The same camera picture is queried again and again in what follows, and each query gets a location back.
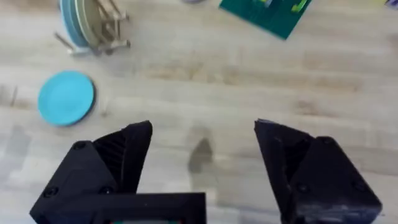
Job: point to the cream plate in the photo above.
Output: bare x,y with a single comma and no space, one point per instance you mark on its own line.
88,21

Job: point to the turquoise round plate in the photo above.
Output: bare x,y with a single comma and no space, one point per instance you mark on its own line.
66,98

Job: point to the blue plate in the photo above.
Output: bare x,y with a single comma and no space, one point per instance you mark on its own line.
71,25

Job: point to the green board with toy blocks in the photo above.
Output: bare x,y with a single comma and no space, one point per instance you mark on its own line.
267,14

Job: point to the wooden peg dish rack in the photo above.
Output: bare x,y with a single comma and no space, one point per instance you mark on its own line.
107,31

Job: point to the purple and yellow object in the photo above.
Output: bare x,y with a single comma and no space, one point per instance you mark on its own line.
391,2

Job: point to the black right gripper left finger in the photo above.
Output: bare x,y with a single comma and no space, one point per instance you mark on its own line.
102,161

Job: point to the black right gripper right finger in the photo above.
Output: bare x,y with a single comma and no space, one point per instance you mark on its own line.
314,177

